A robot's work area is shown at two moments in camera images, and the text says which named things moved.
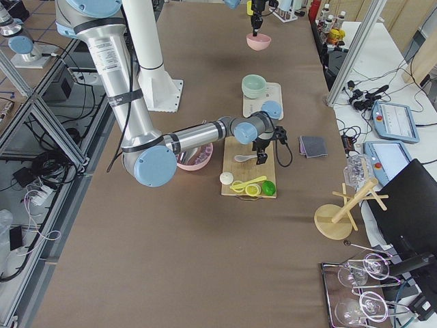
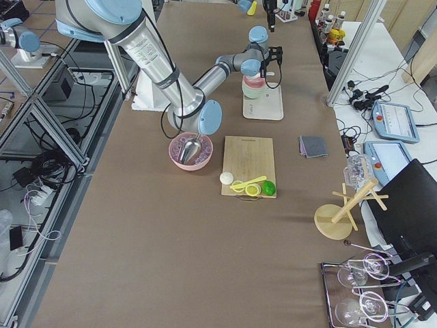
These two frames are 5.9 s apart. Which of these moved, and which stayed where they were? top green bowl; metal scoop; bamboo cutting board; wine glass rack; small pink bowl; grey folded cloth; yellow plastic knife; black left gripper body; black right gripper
Moved: small pink bowl; black left gripper body; black right gripper
Stayed: grey folded cloth; yellow plastic knife; metal scoop; top green bowl; bamboo cutting board; wine glass rack
